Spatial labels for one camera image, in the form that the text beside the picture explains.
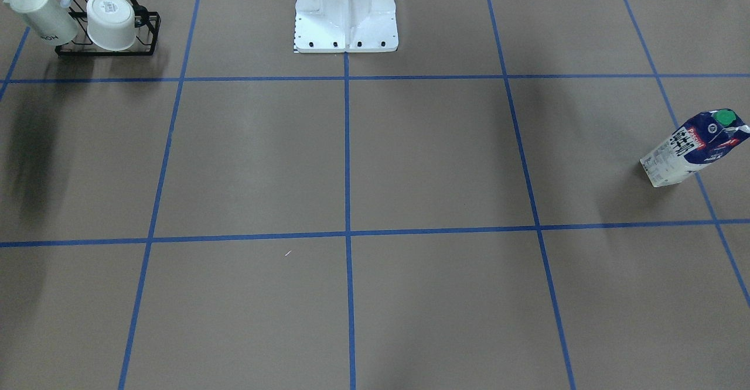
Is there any white mug with lettering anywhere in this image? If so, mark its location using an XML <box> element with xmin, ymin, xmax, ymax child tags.
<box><xmin>3</xmin><ymin>0</ymin><xmax>79</xmax><ymax>46</ymax></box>

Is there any white cup on rack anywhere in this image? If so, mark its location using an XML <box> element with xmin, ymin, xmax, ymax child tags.
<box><xmin>86</xmin><ymin>0</ymin><xmax>137</xmax><ymax>52</ymax></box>

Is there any blue white milk carton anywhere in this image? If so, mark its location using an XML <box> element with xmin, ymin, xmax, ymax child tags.
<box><xmin>640</xmin><ymin>109</ymin><xmax>749</xmax><ymax>188</ymax></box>

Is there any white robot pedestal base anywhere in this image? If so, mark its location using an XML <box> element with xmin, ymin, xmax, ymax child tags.
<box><xmin>293</xmin><ymin>0</ymin><xmax>399</xmax><ymax>53</ymax></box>

